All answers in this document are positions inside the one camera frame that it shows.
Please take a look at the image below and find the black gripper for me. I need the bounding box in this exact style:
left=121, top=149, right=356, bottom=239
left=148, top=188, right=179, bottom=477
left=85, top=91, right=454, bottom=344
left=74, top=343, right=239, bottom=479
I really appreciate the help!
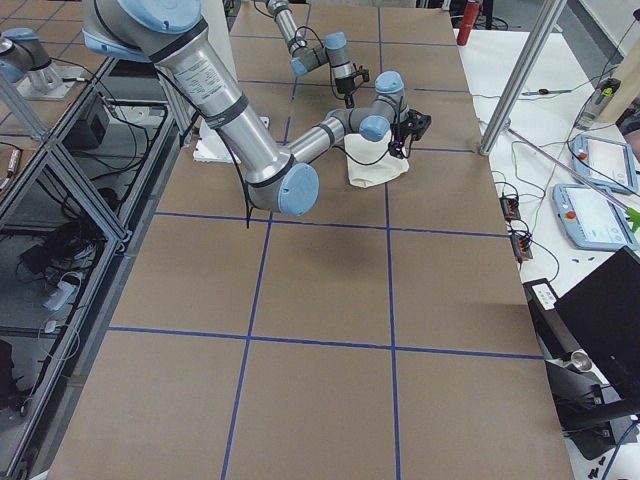
left=388, top=116, right=416, bottom=159
left=333, top=75, right=356, bottom=108

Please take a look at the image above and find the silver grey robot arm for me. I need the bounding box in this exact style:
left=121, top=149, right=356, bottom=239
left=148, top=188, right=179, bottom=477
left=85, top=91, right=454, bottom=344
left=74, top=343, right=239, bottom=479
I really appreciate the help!
left=265, top=0, right=369, bottom=108
left=82, top=1, right=431, bottom=216

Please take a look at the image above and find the cream long-sleeve cat shirt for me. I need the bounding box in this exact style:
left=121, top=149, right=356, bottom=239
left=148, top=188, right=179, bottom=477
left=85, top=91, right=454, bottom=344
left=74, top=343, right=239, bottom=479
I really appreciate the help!
left=344, top=131, right=409, bottom=188

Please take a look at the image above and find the aluminium frame post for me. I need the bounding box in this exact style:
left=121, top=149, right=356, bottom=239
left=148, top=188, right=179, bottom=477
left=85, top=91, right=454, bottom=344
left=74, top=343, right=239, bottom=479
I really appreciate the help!
left=478, top=0, right=567, bottom=156

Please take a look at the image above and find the far blue teach pendant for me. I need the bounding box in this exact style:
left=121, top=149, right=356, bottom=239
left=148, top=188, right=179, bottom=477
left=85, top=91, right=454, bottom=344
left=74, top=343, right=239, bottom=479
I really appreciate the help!
left=570, top=134, right=639, bottom=194

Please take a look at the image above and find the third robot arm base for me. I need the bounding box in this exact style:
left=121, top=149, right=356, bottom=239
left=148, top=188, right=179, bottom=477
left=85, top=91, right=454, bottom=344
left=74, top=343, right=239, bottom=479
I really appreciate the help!
left=1, top=27, right=77, bottom=101

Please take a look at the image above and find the black camera cable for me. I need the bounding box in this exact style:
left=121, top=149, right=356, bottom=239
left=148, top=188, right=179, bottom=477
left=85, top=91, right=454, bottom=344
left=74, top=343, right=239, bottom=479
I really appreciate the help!
left=333, top=124, right=401, bottom=166

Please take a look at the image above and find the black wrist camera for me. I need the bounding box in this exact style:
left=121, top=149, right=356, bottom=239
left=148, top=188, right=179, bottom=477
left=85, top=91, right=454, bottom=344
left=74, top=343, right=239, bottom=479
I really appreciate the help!
left=352, top=65, right=370, bottom=83
left=407, top=109, right=432, bottom=141

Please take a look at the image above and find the aluminium frame cabinet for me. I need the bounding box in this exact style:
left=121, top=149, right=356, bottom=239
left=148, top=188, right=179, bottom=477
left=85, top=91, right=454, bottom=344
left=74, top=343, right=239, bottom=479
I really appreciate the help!
left=1, top=58, right=196, bottom=479

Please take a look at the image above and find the black orange usb hub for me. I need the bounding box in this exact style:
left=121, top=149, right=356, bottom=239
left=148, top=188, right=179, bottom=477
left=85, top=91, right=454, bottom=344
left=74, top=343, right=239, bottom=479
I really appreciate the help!
left=499, top=196, right=521, bottom=221

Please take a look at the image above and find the red bottle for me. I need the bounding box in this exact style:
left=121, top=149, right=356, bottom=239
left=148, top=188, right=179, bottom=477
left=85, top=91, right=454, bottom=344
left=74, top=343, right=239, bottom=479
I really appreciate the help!
left=456, top=0, right=480, bottom=46

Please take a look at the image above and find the blue teach pendant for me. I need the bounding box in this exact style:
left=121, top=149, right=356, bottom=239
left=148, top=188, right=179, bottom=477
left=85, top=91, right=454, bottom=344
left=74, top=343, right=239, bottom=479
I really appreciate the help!
left=570, top=134, right=639, bottom=194
left=552, top=184, right=639, bottom=251

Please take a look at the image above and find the near blue teach pendant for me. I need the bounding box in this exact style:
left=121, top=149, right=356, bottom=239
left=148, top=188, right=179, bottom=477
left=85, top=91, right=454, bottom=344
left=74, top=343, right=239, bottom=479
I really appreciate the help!
left=552, top=184, right=639, bottom=251

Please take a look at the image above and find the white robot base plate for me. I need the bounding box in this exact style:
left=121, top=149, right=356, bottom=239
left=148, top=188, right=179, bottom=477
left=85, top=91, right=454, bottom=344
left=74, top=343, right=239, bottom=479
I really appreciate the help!
left=192, top=114, right=271, bottom=164

